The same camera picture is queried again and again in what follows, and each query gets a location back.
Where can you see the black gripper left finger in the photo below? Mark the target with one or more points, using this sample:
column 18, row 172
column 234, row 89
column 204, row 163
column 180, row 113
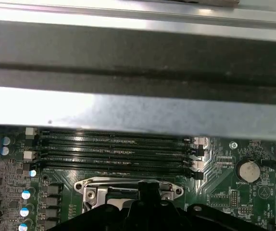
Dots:
column 118, row 216

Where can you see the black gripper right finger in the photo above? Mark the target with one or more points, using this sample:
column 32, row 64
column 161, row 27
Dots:
column 176, row 216

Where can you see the CPU socket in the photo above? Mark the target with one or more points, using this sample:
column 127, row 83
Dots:
column 91, row 193

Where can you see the black RAM slot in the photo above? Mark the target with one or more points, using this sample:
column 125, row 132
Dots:
column 114, row 138
column 114, row 160
column 114, row 149
column 114, row 170

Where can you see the green motherboard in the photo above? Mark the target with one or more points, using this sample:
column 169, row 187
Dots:
column 212, row 183

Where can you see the black pin header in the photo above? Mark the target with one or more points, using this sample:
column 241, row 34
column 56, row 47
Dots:
column 234, row 198

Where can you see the grey square inductor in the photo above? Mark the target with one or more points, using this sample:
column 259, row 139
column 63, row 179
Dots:
column 51, row 224
column 53, row 201
column 54, row 188
column 52, row 213

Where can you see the silver coin battery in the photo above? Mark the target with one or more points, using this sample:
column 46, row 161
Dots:
column 249, row 171

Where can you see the silver board screw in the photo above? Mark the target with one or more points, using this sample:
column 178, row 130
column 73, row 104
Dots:
column 233, row 145

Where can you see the silver blue capacitor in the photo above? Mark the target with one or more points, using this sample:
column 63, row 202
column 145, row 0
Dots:
column 24, row 212
column 4, row 151
column 27, row 194
column 22, row 227
column 33, row 172
column 6, row 140

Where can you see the black grey PC case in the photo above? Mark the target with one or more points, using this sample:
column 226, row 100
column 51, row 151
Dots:
column 128, row 48

